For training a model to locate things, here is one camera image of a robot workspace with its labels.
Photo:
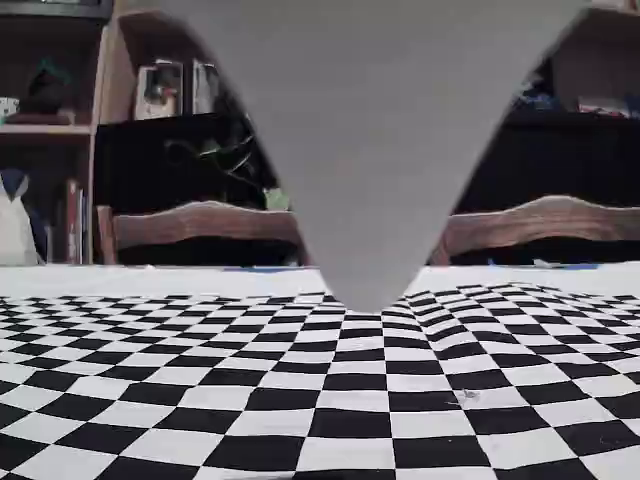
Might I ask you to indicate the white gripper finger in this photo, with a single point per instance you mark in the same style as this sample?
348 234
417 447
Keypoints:
370 150

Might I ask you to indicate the flat red white box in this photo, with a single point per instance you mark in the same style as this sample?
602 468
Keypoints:
605 106

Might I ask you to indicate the green leafy plant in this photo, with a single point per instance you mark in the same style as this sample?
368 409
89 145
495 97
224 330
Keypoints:
277 200

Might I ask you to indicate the small framed photo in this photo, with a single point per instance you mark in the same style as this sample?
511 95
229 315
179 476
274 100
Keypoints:
157 90
205 87

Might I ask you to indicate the brown wooden chair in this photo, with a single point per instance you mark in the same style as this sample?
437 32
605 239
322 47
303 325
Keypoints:
540 220

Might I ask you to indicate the wooden chair back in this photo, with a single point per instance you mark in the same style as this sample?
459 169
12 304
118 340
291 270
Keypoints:
200 225

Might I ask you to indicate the black sideboard cabinet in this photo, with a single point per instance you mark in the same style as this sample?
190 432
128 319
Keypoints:
140 165

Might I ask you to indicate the white checkerboard paper mat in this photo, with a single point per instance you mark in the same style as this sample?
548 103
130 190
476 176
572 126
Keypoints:
200 380

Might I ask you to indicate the upright books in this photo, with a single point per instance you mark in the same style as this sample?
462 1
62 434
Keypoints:
77 225

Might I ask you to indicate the dark figurine with green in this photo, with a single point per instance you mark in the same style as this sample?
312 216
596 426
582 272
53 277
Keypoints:
47 90

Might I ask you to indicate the white and blue bag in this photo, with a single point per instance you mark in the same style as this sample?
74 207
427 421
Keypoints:
17 225

